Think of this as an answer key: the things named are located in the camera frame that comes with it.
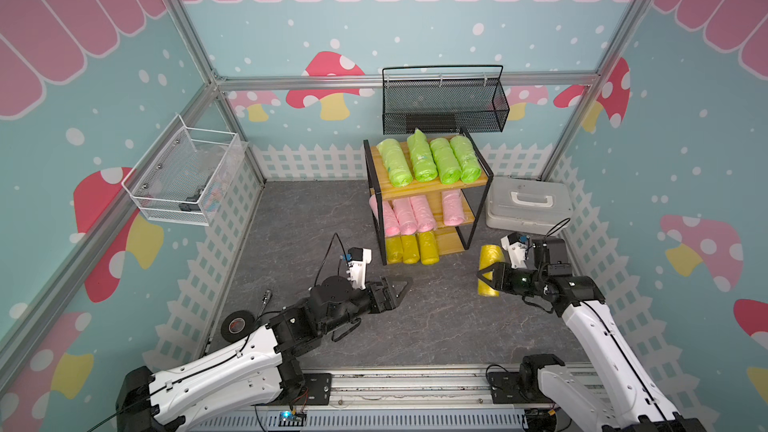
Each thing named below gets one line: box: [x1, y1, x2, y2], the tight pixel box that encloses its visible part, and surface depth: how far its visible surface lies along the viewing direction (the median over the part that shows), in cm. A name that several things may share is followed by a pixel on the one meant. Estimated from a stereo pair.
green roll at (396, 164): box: [376, 138, 413, 188], surface depth 73 cm
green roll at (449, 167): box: [430, 138, 463, 185], surface depth 74 cm
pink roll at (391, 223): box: [369, 194, 401, 237], surface depth 84 cm
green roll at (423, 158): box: [407, 128, 438, 183], surface depth 74 cm
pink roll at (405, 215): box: [391, 197, 418, 235], surface depth 85 cm
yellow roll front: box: [401, 234, 420, 265], surface depth 97 cm
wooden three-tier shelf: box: [363, 127, 494, 266], surface depth 78 cm
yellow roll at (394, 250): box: [386, 236, 404, 264], surface depth 96 cm
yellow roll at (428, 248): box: [418, 231, 439, 265], surface depth 99 cm
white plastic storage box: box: [485, 177, 573, 236], surface depth 102 cm
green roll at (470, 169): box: [450, 135, 483, 183], surface depth 73 cm
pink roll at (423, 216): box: [410, 194, 436, 232], surface depth 85 cm
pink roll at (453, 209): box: [442, 189, 465, 227], surface depth 87 cm
